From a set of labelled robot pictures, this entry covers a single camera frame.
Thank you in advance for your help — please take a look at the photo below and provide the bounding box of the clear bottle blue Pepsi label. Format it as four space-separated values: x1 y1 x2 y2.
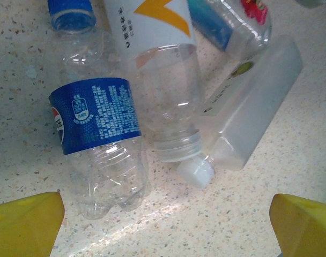
45 0 153 222

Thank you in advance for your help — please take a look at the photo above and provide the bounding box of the white bottle orange V label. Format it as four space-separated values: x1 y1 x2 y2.
102 0 203 163

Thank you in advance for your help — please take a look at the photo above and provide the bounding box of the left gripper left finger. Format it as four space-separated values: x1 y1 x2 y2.
0 191 65 257

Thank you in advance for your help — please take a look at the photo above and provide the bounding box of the square frosted bottle white cap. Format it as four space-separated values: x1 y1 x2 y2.
176 34 305 189

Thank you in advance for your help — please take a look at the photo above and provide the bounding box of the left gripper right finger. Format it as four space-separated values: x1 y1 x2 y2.
270 194 326 257

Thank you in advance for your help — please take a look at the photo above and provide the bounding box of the clear bottle blue red label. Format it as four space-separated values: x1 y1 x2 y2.
187 0 273 53

